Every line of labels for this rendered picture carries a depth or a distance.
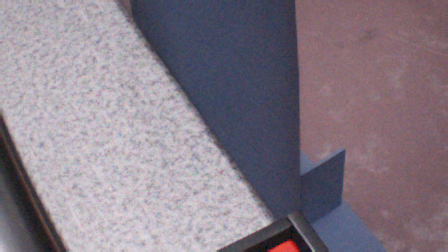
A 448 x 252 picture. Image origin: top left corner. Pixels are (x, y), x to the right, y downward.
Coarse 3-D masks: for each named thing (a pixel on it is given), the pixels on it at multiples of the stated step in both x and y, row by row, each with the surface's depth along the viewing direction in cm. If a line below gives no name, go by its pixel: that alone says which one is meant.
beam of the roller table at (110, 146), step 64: (0, 0) 49; (64, 0) 48; (0, 64) 46; (64, 64) 45; (128, 64) 45; (64, 128) 43; (128, 128) 42; (192, 128) 42; (64, 192) 40; (128, 192) 40; (192, 192) 40; (256, 192) 40
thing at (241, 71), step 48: (144, 0) 93; (192, 0) 90; (240, 0) 90; (288, 0) 96; (192, 48) 95; (240, 48) 95; (288, 48) 101; (192, 96) 101; (240, 96) 101; (288, 96) 106; (240, 144) 106; (288, 144) 112; (288, 192) 119; (336, 192) 143; (336, 240) 143
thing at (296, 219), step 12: (288, 216) 37; (300, 216) 37; (264, 228) 37; (276, 228) 37; (288, 228) 37; (300, 228) 37; (312, 228) 37; (240, 240) 37; (252, 240) 36; (264, 240) 37; (276, 240) 37; (300, 240) 37; (312, 240) 36
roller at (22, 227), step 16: (0, 160) 43; (0, 176) 41; (0, 192) 40; (16, 192) 42; (0, 208) 40; (16, 208) 40; (0, 224) 39; (16, 224) 39; (32, 224) 41; (0, 240) 38; (16, 240) 39; (32, 240) 39
